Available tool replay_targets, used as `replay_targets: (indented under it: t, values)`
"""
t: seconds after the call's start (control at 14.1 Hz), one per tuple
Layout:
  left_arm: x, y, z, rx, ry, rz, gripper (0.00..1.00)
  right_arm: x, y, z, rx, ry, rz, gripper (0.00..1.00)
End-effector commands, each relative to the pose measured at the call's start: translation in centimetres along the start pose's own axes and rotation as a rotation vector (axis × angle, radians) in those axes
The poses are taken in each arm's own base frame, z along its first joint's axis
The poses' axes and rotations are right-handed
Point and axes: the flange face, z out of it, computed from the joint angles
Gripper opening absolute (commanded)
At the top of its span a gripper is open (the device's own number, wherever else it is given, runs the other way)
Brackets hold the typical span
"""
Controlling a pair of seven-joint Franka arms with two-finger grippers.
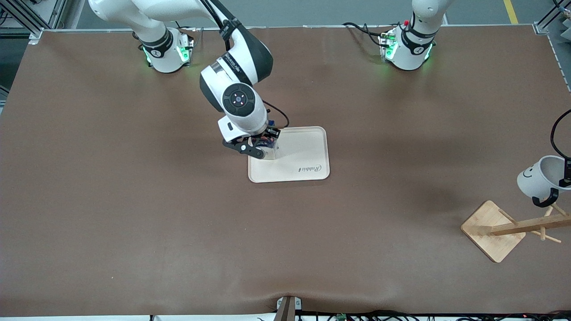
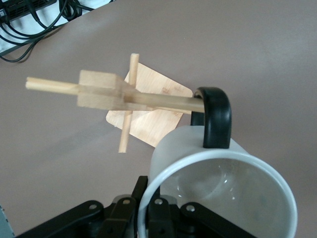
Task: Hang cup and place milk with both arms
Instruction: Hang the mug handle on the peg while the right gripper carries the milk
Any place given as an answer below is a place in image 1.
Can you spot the wooden cup rack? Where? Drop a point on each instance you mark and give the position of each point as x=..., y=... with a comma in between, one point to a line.
x=490, y=236

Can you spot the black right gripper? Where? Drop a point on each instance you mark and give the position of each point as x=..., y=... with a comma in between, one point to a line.
x=263, y=137

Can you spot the blue milk carton green cap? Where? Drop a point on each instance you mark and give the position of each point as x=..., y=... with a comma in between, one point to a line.
x=270, y=149

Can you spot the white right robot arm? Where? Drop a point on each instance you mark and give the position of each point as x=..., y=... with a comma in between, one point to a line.
x=156, y=58

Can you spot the small green connector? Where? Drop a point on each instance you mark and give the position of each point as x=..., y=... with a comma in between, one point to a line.
x=341, y=317

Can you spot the aluminium corner frame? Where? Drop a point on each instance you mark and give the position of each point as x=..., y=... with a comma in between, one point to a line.
x=553, y=15

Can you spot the brown table mat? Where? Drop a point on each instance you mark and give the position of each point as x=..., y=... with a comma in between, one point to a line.
x=178, y=214

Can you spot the aluminium frame with black struts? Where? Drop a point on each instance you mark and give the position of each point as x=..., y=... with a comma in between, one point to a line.
x=22, y=18

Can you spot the camera stand post with clamp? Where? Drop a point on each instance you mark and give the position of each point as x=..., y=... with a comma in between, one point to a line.
x=287, y=310

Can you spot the beige plastic tray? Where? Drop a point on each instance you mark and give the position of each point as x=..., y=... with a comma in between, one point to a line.
x=303, y=156

